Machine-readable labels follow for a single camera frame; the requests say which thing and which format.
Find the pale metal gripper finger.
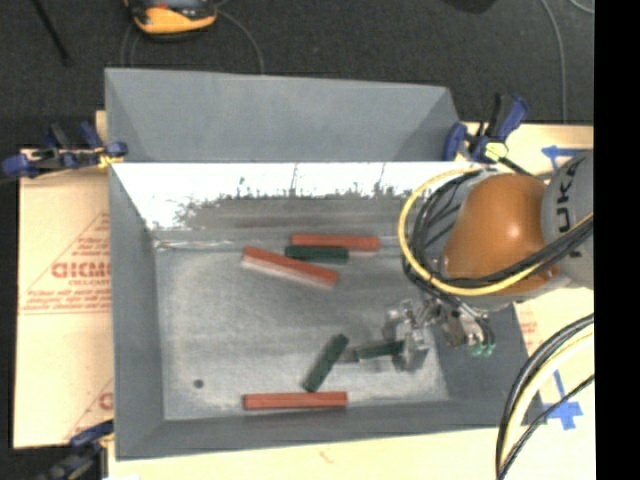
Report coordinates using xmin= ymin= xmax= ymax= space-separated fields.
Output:
xmin=343 ymin=335 xmax=431 ymax=374
xmin=382 ymin=303 xmax=417 ymax=342

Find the dark green flat block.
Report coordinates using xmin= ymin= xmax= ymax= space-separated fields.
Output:
xmin=301 ymin=333 xmax=351 ymax=394
xmin=283 ymin=245 xmax=350 ymax=265

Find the red-brown flat block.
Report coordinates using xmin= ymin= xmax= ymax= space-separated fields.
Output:
xmin=240 ymin=245 xmax=340 ymax=291
xmin=242 ymin=391 xmax=349 ymax=412
xmin=289 ymin=233 xmax=382 ymax=255

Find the grey metal bin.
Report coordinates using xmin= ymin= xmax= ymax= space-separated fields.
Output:
xmin=103 ymin=66 xmax=531 ymax=460

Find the pale board with red print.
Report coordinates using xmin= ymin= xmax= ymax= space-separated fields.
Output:
xmin=12 ymin=110 xmax=117 ymax=450

